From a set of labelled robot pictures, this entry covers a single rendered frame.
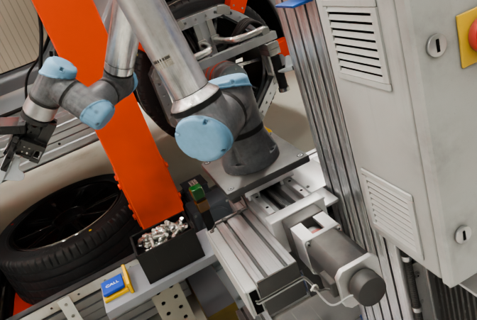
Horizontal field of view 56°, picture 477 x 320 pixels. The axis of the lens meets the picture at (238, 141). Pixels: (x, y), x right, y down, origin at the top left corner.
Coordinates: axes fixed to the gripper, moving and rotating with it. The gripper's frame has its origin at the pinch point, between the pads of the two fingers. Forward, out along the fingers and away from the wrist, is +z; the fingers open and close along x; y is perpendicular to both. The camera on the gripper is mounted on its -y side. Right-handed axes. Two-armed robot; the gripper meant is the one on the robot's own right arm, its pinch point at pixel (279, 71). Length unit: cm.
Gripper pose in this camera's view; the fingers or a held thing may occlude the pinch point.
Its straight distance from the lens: 177.9
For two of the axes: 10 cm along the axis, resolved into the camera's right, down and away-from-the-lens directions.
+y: -3.0, -8.7, -3.9
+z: -8.7, 4.2, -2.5
